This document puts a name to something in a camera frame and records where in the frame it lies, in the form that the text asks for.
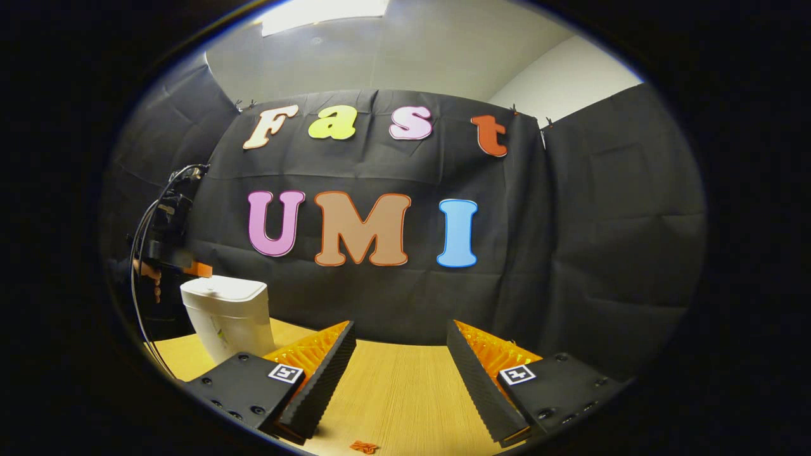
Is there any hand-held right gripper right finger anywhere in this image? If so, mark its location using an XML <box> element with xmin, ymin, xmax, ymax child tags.
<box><xmin>445</xmin><ymin>320</ymin><xmax>634</xmax><ymax>449</ymax></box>

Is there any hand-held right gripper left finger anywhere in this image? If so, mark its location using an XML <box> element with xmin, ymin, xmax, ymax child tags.
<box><xmin>184</xmin><ymin>320</ymin><xmax>357</xmax><ymax>445</ymax></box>

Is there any white desktop garbage bin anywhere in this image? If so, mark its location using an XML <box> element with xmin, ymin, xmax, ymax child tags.
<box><xmin>180</xmin><ymin>275</ymin><xmax>277</xmax><ymax>367</ymax></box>

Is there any wooden desktop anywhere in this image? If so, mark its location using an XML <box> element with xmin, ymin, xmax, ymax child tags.
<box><xmin>143</xmin><ymin>317</ymin><xmax>528</xmax><ymax>456</ymax></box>

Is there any black backdrop cloth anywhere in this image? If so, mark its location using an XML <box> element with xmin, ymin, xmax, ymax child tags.
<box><xmin>101</xmin><ymin>54</ymin><xmax>708</xmax><ymax>382</ymax></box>

